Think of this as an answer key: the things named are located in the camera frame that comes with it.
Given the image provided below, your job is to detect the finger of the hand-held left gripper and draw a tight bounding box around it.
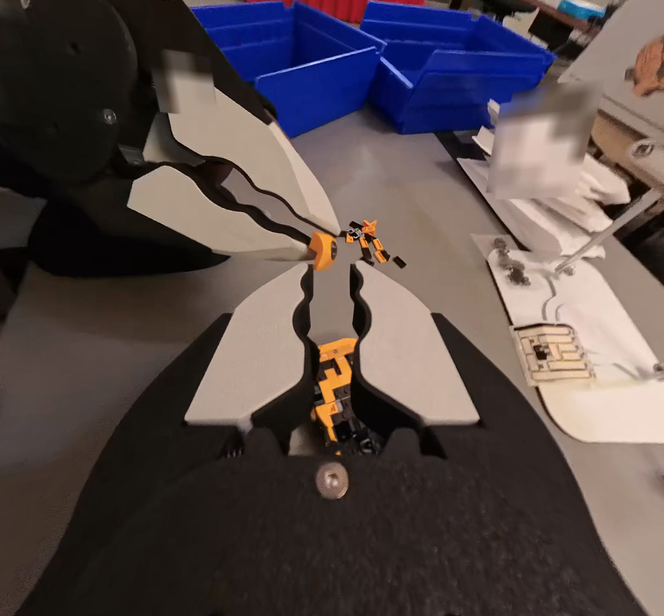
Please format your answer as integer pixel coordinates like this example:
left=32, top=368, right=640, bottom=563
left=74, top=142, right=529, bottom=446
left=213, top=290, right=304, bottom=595
left=127, top=162, right=315, bottom=263
left=145, top=82, right=341, bottom=236

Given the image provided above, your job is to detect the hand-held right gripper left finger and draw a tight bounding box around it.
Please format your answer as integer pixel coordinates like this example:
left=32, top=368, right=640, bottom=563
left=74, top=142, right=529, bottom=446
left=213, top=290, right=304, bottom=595
left=184, top=262, right=318, bottom=455

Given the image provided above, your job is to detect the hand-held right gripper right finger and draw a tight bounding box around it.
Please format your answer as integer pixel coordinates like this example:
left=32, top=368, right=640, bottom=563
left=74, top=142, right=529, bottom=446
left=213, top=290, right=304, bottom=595
left=349, top=261, right=480, bottom=456

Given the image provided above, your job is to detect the orange lego car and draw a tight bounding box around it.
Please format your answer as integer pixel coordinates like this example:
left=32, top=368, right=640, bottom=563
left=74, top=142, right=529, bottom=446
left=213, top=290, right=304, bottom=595
left=310, top=337, right=386, bottom=457

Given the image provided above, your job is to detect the orange printed lego slope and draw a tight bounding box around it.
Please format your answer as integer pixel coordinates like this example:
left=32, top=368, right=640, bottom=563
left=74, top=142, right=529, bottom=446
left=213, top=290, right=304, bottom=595
left=306, top=232, right=339, bottom=272

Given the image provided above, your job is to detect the white wooden book stand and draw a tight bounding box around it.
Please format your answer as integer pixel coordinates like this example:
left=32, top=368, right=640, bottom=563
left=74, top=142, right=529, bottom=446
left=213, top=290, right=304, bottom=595
left=469, top=108, right=664, bottom=444

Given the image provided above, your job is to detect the pile of orange black lego pieces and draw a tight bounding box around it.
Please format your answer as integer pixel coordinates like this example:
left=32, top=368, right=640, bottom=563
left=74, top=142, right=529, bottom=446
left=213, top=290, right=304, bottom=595
left=344, top=219, right=393, bottom=267

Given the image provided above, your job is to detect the lego sticker sheet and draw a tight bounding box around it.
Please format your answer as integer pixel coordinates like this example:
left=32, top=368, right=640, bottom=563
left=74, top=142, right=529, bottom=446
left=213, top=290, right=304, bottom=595
left=510, top=323, right=598, bottom=388

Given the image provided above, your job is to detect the wooden desk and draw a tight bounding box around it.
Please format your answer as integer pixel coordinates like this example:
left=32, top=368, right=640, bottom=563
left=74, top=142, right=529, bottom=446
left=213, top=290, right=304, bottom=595
left=519, top=0, right=605, bottom=53

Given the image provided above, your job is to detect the small blue plastic bin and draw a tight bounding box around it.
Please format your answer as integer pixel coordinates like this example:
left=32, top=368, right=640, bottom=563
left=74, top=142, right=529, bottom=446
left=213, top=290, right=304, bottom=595
left=559, top=0, right=606, bottom=19

